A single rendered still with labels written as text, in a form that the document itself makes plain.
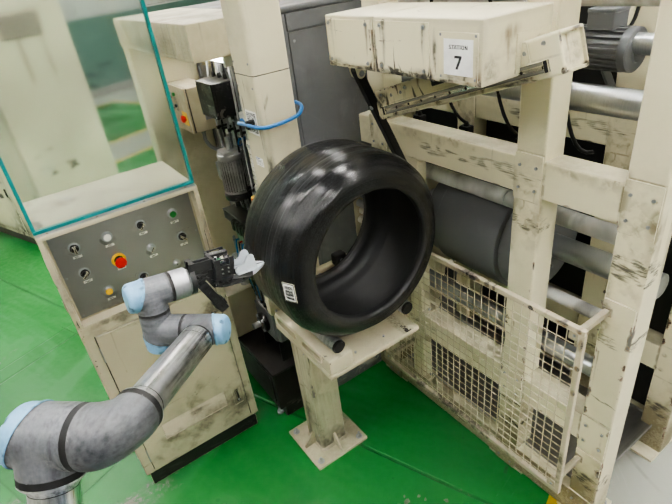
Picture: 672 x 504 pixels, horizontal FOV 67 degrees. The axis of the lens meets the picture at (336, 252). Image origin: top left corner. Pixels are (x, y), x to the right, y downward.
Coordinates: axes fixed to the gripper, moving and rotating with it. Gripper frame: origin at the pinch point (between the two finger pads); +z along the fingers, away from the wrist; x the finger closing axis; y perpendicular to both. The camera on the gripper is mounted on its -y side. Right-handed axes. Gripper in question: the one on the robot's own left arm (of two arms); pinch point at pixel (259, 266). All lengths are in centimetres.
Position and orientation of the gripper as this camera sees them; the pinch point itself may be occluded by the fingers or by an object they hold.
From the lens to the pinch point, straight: 141.2
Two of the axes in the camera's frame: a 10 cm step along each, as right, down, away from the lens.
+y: -0.1, -9.0, -4.4
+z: 8.2, -2.6, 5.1
